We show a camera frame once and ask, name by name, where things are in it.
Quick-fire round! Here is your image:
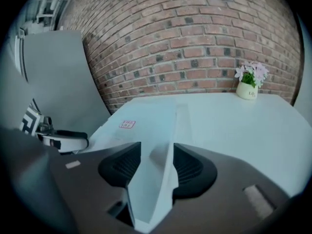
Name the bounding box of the grey upright panel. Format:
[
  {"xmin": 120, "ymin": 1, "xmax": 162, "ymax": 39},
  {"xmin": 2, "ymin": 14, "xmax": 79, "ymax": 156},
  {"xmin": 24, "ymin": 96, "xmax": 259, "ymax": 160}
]
[{"xmin": 22, "ymin": 30, "xmax": 111, "ymax": 141}]

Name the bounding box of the cream pot with pink flowers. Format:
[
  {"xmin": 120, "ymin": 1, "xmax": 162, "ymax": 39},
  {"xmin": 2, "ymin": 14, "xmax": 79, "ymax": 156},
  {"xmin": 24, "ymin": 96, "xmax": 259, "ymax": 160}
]
[{"xmin": 234, "ymin": 61, "xmax": 270, "ymax": 101}]

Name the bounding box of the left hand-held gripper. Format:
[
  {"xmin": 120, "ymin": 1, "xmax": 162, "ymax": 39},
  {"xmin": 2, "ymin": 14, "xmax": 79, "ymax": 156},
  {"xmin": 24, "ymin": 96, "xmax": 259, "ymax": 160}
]
[{"xmin": 19, "ymin": 102, "xmax": 90, "ymax": 155}]

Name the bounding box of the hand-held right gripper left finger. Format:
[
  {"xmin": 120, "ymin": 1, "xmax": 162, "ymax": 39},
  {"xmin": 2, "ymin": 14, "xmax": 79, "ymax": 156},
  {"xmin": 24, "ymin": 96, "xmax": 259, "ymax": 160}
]
[{"xmin": 47, "ymin": 141, "xmax": 142, "ymax": 234}]

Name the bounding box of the white cardboard item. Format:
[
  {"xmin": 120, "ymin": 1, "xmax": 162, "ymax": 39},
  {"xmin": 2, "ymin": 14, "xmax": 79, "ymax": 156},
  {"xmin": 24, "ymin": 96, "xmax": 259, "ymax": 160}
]
[{"xmin": 84, "ymin": 97, "xmax": 193, "ymax": 232}]

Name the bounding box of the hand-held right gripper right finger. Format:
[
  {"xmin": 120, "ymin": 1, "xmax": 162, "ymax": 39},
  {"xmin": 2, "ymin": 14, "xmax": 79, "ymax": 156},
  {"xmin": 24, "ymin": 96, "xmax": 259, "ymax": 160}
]
[{"xmin": 148, "ymin": 142, "xmax": 297, "ymax": 234}]

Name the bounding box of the metal rack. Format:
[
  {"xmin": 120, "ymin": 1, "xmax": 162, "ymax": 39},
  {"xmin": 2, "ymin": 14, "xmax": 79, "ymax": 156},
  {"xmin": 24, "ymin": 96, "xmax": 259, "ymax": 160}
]
[{"xmin": 36, "ymin": 0, "xmax": 75, "ymax": 31}]

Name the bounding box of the white table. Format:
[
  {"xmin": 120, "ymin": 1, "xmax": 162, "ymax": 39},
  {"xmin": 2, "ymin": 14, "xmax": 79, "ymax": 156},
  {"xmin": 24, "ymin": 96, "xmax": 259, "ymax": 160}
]
[{"xmin": 174, "ymin": 93, "xmax": 305, "ymax": 197}]

